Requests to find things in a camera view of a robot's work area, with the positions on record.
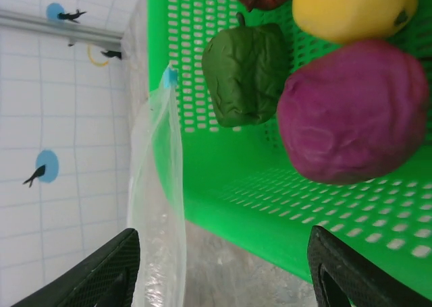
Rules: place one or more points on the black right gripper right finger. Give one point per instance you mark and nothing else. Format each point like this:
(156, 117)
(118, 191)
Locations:
(341, 263)

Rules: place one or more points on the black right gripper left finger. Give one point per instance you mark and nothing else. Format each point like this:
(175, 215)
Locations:
(94, 273)

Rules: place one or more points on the clear zip-top bag blue slider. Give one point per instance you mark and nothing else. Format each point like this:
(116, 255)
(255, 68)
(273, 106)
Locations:
(158, 185)

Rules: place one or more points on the purple toy cabbage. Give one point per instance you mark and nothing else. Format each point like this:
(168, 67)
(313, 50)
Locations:
(351, 114)

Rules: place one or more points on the green toy bell pepper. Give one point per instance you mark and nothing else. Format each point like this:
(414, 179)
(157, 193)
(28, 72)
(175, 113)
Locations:
(243, 77)

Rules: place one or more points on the yellow toy lemon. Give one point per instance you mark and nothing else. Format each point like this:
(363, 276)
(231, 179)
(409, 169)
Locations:
(347, 10)

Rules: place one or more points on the green perforated plastic basket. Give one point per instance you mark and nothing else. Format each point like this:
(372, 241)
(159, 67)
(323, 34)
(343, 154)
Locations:
(236, 185)

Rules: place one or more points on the dolphin blue circle wall sticker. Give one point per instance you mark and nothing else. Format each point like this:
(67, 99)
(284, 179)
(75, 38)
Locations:
(54, 10)
(49, 162)

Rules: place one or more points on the aluminium frame post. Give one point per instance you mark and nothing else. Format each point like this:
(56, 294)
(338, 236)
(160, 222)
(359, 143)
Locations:
(50, 25)

